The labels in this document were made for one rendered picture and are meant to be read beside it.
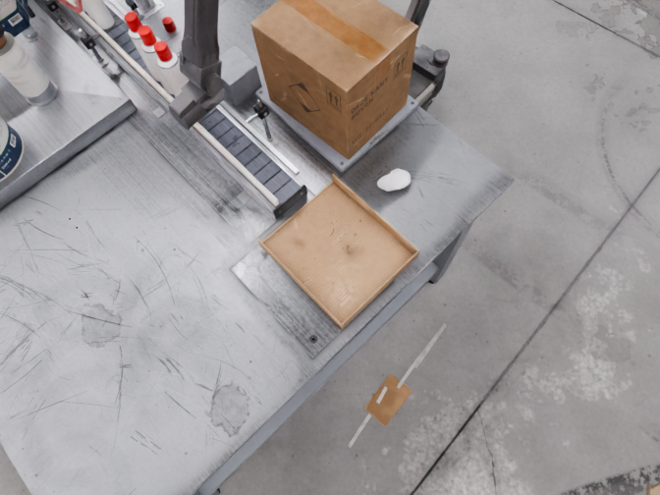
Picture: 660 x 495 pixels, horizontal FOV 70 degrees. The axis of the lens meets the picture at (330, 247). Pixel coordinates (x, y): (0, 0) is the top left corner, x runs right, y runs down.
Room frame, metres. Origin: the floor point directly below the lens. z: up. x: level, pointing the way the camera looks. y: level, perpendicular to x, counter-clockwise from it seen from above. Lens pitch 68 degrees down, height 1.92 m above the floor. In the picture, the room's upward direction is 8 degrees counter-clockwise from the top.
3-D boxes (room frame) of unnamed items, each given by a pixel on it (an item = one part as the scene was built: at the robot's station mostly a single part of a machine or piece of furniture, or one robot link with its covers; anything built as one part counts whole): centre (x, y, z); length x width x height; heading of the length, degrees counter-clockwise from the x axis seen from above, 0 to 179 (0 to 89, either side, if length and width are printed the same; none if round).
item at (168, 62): (0.90, 0.33, 0.98); 0.05 x 0.05 x 0.20
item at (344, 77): (0.86, -0.07, 0.99); 0.30 x 0.24 x 0.27; 40
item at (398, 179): (0.59, -0.19, 0.85); 0.08 x 0.07 x 0.04; 66
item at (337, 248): (0.42, -0.02, 0.85); 0.30 x 0.26 x 0.04; 36
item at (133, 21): (1.00, 0.41, 0.98); 0.05 x 0.05 x 0.20
